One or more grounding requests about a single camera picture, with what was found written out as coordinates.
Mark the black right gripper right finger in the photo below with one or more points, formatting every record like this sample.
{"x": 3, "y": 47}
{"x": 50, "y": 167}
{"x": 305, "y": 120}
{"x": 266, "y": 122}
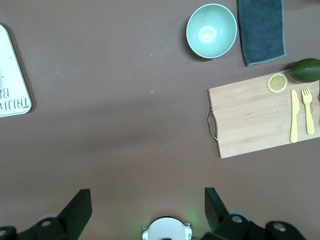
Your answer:
{"x": 220, "y": 225}

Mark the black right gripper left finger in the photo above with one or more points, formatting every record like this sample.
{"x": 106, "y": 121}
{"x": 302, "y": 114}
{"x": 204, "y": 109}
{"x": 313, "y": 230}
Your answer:
{"x": 72, "y": 220}

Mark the wooden cutting board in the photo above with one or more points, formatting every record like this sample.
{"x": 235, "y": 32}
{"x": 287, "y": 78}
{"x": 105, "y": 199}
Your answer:
{"x": 250, "y": 117}

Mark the yellow plastic knife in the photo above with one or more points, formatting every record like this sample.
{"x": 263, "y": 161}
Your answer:
{"x": 295, "y": 112}

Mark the cream bear print tray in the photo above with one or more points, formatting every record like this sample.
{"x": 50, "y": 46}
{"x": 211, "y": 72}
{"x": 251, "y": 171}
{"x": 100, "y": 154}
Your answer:
{"x": 12, "y": 95}

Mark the yellow plastic fork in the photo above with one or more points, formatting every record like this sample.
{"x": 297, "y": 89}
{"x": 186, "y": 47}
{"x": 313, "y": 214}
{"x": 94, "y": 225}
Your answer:
{"x": 309, "y": 115}

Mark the lemon slice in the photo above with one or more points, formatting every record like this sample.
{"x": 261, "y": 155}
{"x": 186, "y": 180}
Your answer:
{"x": 277, "y": 83}

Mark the green avocado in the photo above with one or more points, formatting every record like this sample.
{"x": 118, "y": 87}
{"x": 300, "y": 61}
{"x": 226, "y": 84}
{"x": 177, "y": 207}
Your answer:
{"x": 306, "y": 70}

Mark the mint green bowl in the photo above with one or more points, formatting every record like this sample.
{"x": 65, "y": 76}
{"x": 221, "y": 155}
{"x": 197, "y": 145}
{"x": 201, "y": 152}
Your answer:
{"x": 211, "y": 31}

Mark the dark grey cloth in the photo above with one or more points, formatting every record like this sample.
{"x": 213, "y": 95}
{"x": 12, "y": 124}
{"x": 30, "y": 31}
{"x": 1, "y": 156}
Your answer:
{"x": 262, "y": 32}

